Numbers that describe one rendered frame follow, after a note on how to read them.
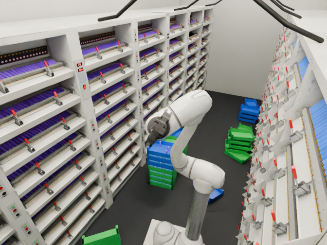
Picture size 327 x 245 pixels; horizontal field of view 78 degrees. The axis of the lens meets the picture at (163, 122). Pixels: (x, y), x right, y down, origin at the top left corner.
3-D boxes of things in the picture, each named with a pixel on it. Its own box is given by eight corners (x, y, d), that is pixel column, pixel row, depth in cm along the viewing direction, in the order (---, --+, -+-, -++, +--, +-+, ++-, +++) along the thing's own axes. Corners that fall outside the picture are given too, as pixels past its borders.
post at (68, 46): (113, 202, 221) (76, 26, 127) (107, 209, 214) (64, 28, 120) (99, 195, 228) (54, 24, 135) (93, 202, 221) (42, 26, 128)
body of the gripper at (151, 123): (142, 131, 69) (140, 133, 60) (155, 111, 69) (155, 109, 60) (160, 143, 69) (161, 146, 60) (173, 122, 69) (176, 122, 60)
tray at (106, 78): (134, 73, 200) (136, 60, 191) (90, 96, 154) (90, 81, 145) (117, 65, 204) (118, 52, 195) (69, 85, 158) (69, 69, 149)
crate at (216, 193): (223, 195, 229) (224, 190, 225) (209, 203, 220) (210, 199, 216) (204, 178, 250) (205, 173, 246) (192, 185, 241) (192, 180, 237)
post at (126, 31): (146, 162, 274) (136, 17, 180) (142, 166, 267) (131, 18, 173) (133, 158, 281) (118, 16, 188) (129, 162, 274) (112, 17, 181)
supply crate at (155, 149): (178, 148, 226) (178, 142, 221) (173, 159, 209) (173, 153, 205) (153, 142, 233) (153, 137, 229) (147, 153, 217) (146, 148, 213)
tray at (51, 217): (99, 176, 188) (99, 170, 182) (40, 235, 142) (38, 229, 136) (82, 165, 192) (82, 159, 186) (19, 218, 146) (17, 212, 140)
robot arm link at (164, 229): (159, 228, 164) (159, 213, 151) (180, 239, 157) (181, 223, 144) (149, 247, 152) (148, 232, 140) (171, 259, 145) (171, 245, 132)
